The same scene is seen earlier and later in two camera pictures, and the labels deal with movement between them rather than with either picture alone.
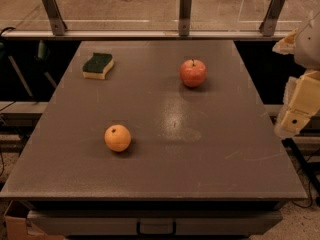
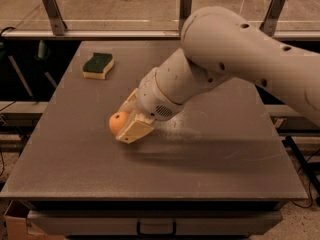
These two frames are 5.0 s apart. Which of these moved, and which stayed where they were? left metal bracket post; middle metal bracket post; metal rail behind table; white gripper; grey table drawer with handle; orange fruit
Moved: white gripper; orange fruit
Stayed: middle metal bracket post; metal rail behind table; left metal bracket post; grey table drawer with handle
